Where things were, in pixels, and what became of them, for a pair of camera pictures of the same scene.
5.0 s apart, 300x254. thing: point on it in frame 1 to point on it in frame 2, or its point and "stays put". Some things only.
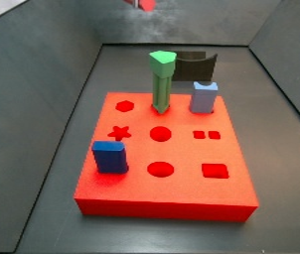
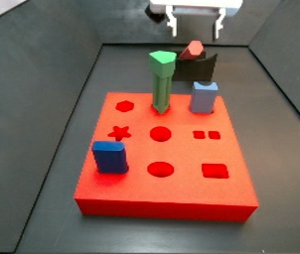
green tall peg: x=163 y=70 stays put
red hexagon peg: x=148 y=5 to x=193 y=51
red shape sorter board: x=187 y=173 stays put
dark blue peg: x=110 y=156 stays put
